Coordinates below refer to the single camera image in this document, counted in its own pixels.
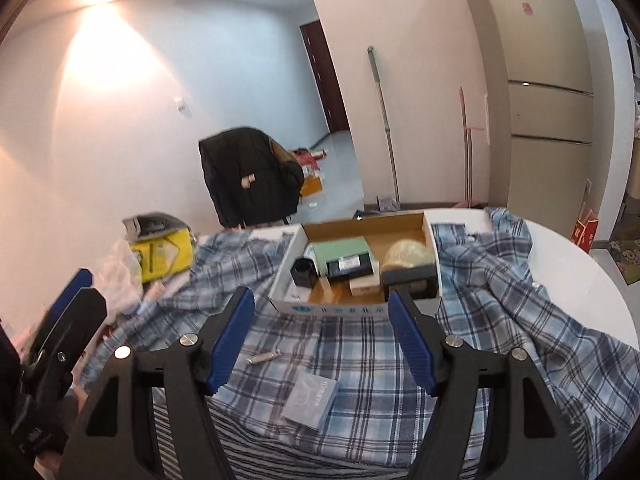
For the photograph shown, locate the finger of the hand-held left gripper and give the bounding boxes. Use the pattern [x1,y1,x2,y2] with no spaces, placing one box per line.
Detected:
[27,287,108,367]
[49,267,94,322]

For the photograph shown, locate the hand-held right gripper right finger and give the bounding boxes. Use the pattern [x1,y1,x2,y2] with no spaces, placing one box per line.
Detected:
[387,290,583,480]

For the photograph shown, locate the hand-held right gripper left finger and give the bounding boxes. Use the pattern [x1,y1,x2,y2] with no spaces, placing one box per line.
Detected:
[59,286,256,480]

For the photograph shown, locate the black rectangular tray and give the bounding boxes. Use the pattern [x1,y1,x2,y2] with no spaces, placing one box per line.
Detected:
[382,266,439,302]

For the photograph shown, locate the small cream box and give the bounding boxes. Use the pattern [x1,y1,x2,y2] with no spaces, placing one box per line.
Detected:
[349,276,382,297]

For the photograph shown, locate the black box with white label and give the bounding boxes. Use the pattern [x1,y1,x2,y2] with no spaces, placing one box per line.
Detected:
[325,252,376,281]

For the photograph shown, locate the black hexagonal pen holder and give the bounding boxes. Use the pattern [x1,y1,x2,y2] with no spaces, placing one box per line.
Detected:
[290,257,320,288]

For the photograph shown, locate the green box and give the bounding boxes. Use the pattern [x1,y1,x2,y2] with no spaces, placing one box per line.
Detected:
[305,237,371,266]

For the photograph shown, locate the cardboard box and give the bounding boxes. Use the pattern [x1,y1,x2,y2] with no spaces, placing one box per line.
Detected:
[269,211,443,317]

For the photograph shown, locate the clear plastic bag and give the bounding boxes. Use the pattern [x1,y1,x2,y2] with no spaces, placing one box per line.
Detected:
[97,237,146,318]

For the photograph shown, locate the blue plaid cloth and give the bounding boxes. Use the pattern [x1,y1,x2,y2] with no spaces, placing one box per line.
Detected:
[80,207,640,480]

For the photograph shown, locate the pale yellow plastic bag bundle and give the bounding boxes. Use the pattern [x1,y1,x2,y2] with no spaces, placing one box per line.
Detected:
[382,239,435,271]

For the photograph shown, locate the yellow packet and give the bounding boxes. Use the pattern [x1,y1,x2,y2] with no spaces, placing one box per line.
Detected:
[131,230,196,283]

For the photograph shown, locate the light blue booklet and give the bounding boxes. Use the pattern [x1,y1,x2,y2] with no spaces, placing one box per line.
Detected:
[279,372,342,431]

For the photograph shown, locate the grey pouch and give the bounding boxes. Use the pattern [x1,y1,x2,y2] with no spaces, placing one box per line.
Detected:
[122,212,186,241]

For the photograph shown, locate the grey striped cloth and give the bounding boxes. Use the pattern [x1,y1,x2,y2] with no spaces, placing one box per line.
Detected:
[150,390,481,480]

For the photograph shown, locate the black jacket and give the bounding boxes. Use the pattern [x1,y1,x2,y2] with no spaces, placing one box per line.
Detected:
[198,127,306,228]

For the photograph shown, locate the red broom stick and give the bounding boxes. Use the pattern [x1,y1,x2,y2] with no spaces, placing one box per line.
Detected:
[459,86,476,208]

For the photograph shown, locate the red toy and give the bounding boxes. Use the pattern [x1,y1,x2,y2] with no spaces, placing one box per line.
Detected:
[295,147,328,171]

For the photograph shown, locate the red carton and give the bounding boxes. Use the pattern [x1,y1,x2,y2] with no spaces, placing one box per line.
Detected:
[570,202,600,253]

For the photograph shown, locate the beige refrigerator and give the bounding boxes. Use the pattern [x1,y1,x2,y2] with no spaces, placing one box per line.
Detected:
[470,0,598,241]

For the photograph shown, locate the patterned floor mat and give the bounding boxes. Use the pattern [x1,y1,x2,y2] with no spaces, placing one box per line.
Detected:
[607,237,640,286]

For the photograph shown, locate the dark red door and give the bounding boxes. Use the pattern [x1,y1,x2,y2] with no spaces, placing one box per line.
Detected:
[300,20,351,133]

